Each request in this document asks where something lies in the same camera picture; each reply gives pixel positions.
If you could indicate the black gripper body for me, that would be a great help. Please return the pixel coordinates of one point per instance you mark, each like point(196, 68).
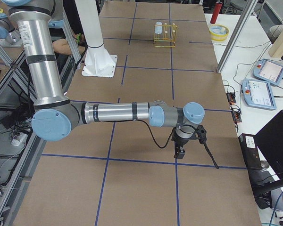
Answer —
point(179, 143)

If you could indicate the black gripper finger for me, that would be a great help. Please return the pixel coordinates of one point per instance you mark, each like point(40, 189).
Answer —
point(179, 153)

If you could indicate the light blue plastic cup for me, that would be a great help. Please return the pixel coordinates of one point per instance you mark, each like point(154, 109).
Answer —
point(158, 28)

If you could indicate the black computer box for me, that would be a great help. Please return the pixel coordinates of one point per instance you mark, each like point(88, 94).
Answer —
point(250, 152)

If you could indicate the near blue teach pendant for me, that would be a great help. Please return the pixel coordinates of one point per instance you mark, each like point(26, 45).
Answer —
point(258, 94)

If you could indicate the blue teach pendant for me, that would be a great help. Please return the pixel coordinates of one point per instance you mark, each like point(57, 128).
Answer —
point(258, 94)
point(268, 70)

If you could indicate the black monitor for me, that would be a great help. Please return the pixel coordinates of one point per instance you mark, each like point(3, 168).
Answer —
point(270, 142)

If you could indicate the far blue teach pendant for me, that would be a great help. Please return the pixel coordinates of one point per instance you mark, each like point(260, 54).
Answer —
point(268, 70)

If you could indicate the red cylinder bottle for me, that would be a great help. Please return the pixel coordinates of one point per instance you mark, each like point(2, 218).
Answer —
point(216, 11)

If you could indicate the seated person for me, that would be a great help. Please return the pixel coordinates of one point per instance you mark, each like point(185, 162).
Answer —
point(61, 46)

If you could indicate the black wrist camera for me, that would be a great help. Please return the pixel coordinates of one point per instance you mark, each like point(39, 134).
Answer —
point(201, 134)

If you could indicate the gold wire cup holder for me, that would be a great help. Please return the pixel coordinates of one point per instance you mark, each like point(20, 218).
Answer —
point(167, 38)

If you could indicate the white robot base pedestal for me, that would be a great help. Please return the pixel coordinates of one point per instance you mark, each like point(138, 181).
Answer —
point(98, 61)

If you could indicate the aluminium frame post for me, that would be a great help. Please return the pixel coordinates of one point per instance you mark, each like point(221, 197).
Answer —
point(236, 33)

